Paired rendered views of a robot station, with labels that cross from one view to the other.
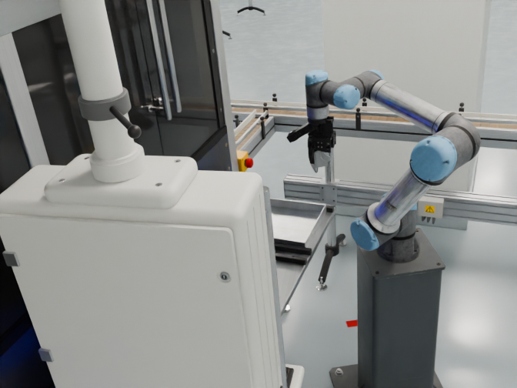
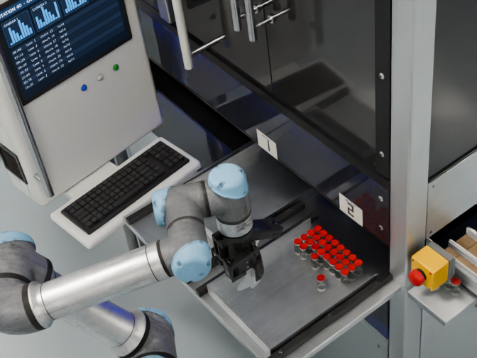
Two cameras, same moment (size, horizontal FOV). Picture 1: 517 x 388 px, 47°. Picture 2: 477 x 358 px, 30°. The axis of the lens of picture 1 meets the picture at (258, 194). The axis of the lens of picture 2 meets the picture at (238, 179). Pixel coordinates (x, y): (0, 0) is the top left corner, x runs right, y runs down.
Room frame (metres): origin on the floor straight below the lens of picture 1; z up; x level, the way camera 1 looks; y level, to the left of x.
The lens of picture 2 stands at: (2.59, -1.26, 2.65)
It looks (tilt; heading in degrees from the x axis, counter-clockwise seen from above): 44 degrees down; 125
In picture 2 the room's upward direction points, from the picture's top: 9 degrees counter-clockwise
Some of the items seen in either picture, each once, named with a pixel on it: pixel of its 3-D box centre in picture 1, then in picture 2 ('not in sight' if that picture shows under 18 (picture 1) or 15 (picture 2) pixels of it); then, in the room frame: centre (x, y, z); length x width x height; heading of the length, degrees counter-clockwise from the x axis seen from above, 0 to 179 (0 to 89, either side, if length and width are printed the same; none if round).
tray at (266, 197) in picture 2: not in sight; (245, 191); (1.59, 0.21, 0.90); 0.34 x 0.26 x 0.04; 66
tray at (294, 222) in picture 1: (271, 221); (291, 283); (1.85, -0.04, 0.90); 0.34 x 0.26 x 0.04; 65
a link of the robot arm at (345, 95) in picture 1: (343, 93); (182, 209); (1.78, -0.30, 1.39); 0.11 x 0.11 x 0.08; 38
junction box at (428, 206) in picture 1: (430, 206); not in sight; (2.47, -0.84, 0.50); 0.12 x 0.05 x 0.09; 66
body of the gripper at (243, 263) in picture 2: (320, 133); (236, 246); (1.84, -0.23, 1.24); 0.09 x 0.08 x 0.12; 66
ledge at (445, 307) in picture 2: not in sight; (446, 293); (2.21, 0.10, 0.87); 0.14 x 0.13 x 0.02; 66
